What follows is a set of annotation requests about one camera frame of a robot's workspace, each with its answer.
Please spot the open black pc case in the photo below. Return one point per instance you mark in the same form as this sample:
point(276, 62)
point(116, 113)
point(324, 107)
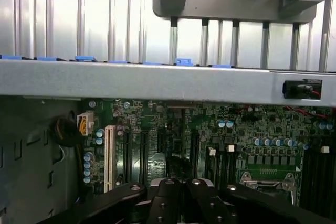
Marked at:
point(157, 82)

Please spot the black empty ram slot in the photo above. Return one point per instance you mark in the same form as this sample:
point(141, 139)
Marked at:
point(309, 176)

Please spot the white expansion slot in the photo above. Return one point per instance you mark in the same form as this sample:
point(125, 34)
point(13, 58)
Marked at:
point(109, 155)

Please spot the cpu socket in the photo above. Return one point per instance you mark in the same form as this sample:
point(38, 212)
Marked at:
point(270, 186)

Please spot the blue slot clip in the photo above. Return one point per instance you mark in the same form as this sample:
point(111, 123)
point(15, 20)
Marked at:
point(46, 58)
point(84, 58)
point(11, 57)
point(183, 62)
point(221, 65)

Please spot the white power connector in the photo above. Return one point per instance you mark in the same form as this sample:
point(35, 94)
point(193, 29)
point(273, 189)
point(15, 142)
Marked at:
point(84, 123)

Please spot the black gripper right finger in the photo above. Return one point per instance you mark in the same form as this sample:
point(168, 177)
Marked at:
point(212, 205)

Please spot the green motherboard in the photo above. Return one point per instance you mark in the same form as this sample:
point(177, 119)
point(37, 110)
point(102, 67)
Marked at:
point(236, 129)

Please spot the black expansion slot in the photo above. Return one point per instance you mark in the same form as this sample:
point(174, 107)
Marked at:
point(143, 155)
point(194, 150)
point(127, 155)

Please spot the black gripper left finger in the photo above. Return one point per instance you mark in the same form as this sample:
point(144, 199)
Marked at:
point(162, 203)

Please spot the black intrusion switch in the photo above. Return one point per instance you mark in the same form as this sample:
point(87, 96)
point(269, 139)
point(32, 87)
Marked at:
point(296, 89)

